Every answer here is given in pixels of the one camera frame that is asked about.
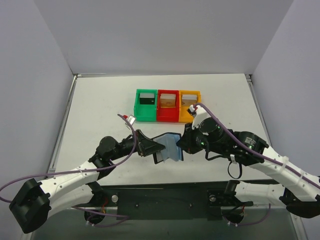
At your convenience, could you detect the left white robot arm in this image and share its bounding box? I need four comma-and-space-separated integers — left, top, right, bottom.
9, 130, 165, 234

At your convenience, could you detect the orange plastic bin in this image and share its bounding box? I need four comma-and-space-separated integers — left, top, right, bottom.
178, 90, 203, 124

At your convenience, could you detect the black leather card holder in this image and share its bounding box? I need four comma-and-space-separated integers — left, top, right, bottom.
152, 132, 184, 164

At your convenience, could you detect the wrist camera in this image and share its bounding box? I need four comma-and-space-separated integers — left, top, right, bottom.
126, 115, 136, 126
187, 104, 210, 130

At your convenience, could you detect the brown card stack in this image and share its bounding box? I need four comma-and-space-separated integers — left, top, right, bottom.
159, 93, 176, 108

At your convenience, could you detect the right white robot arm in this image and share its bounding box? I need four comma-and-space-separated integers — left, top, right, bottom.
177, 118, 320, 219

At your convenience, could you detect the green plastic bin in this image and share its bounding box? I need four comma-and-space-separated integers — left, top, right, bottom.
133, 89, 158, 122

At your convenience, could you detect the red plastic bin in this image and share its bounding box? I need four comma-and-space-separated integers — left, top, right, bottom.
156, 89, 180, 123

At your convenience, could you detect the aluminium frame rail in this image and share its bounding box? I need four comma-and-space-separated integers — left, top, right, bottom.
47, 74, 78, 174

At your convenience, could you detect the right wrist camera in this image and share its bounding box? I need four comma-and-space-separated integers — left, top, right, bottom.
187, 104, 210, 130

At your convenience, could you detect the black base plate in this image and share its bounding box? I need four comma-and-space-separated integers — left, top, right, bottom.
86, 181, 253, 221

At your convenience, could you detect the black card stack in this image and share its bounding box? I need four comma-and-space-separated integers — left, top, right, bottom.
138, 92, 156, 105

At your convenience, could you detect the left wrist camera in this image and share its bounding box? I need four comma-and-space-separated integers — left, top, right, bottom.
126, 115, 136, 126

